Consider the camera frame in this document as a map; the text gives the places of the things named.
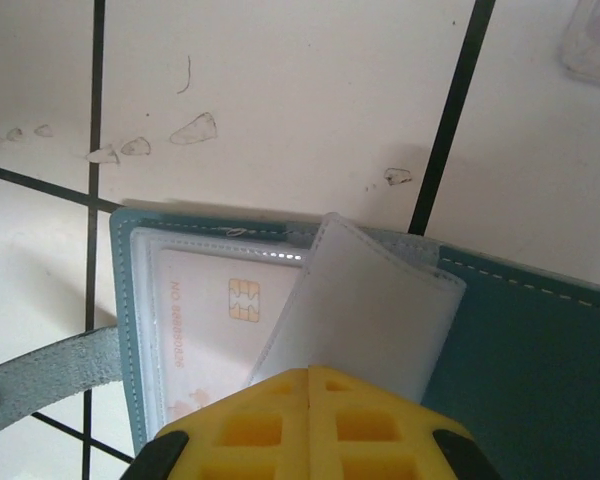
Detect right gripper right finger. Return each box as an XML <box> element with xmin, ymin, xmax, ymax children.
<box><xmin>308</xmin><ymin>364</ymin><xmax>489</xmax><ymax>480</ymax></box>

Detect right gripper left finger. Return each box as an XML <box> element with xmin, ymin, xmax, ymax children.
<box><xmin>127</xmin><ymin>366</ymin><xmax>312</xmax><ymax>480</ymax></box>

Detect clear acrylic card stand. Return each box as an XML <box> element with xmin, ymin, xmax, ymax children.
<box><xmin>558</xmin><ymin>0</ymin><xmax>600</xmax><ymax>92</ymax></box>

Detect white credit card pink print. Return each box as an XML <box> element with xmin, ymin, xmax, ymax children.
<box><xmin>152</xmin><ymin>248</ymin><xmax>312</xmax><ymax>426</ymax></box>

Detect blue leather card holder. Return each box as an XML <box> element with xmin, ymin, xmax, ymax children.
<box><xmin>0</xmin><ymin>207</ymin><xmax>600</xmax><ymax>480</ymax></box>

